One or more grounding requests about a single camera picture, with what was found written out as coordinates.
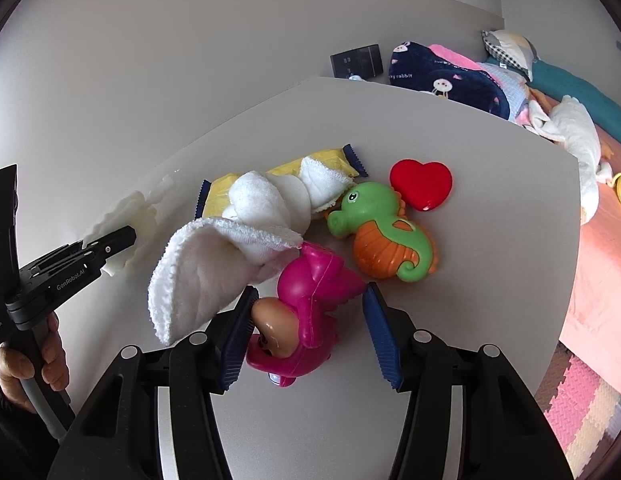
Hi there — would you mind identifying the navy printed blanket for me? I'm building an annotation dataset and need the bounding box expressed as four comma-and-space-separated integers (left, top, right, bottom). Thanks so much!
389, 41, 514, 121

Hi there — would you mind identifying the red heart toy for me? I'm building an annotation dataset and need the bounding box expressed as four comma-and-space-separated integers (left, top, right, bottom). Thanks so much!
389, 159, 454, 212

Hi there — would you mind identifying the white cloth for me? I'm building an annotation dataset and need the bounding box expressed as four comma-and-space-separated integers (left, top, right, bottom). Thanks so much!
528, 95, 614, 223

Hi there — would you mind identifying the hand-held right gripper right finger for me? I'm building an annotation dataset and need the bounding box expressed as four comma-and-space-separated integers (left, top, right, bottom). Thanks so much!
363, 282, 571, 480

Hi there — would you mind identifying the pink plastic toy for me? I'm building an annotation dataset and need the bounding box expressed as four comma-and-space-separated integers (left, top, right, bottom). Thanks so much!
245, 241, 369, 388

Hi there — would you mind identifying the pink bed sheet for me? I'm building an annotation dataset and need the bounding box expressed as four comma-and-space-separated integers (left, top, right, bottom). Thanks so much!
555, 125, 621, 396

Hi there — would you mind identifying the teal pillow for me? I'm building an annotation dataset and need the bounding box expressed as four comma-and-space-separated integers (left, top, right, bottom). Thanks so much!
528, 57, 621, 153

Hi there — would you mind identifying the light blue cloth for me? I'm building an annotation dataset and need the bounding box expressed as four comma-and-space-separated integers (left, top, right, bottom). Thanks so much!
485, 62, 531, 121

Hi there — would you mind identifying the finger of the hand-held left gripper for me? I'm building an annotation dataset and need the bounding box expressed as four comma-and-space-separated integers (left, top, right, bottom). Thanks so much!
5, 225, 139, 328

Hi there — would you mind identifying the checkered pillow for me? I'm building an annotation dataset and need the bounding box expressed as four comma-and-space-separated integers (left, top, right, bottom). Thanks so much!
481, 29, 541, 83

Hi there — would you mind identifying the person's left hand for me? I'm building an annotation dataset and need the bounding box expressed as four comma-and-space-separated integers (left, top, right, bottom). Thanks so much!
0, 311, 70, 413

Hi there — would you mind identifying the yellow snack packet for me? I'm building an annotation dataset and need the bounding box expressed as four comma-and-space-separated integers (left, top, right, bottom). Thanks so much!
194, 143, 371, 221

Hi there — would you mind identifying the pink foam floor mat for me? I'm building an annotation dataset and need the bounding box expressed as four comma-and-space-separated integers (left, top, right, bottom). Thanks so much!
533, 342, 621, 466

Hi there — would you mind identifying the white rolled towel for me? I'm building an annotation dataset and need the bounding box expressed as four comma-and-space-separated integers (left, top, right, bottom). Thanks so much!
148, 156, 354, 346

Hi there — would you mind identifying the person's left forearm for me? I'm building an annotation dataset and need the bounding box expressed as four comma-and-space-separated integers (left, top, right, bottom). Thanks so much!
0, 375, 58, 480

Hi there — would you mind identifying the pink fleece cloth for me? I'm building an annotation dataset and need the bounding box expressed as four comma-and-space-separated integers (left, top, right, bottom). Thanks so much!
428, 44, 491, 73

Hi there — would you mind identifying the green orange seahorse toy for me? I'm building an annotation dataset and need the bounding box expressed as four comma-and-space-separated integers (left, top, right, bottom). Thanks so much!
325, 181, 439, 283

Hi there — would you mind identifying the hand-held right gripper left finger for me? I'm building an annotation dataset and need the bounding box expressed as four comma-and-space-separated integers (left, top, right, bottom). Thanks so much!
48, 285, 258, 480

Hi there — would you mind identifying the black wall outlet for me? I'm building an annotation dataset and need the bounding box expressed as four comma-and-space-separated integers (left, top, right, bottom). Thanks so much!
331, 44, 382, 81

